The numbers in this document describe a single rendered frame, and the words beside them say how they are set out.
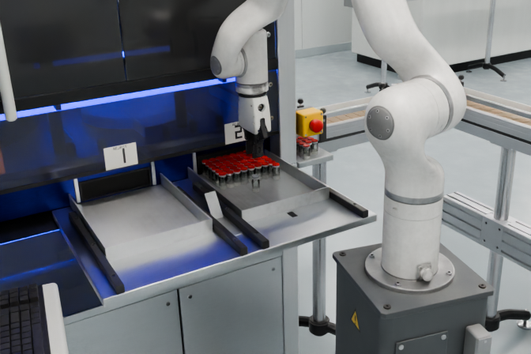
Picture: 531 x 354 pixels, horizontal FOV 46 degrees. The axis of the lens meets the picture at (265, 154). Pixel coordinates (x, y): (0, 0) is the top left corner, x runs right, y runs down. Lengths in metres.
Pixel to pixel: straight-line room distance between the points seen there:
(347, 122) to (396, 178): 0.87
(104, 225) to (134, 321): 0.38
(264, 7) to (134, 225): 0.62
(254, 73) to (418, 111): 0.53
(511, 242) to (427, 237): 1.05
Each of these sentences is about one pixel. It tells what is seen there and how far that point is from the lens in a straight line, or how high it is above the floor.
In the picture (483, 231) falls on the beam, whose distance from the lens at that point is 2.44.
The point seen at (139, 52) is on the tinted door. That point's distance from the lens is 1.62.
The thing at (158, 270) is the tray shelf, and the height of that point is 0.88.
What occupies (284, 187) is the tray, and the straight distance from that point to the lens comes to 1.75.
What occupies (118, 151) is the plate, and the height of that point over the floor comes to 1.04.
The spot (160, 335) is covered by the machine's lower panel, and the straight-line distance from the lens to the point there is 1.95.
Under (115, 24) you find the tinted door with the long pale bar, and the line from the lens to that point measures 1.60.
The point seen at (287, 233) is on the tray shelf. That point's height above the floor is 0.88.
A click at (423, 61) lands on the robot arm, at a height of 1.31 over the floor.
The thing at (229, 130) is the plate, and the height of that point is 1.03.
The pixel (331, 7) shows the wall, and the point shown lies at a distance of 7.55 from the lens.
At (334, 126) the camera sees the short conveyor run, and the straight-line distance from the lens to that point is 2.10.
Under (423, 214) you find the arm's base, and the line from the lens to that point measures 1.30.
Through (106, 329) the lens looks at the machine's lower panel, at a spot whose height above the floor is 0.52.
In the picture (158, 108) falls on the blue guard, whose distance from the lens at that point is 1.66.
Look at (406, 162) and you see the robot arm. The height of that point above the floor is 1.14.
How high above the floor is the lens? 1.60
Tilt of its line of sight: 21 degrees down
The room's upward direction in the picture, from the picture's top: 2 degrees counter-clockwise
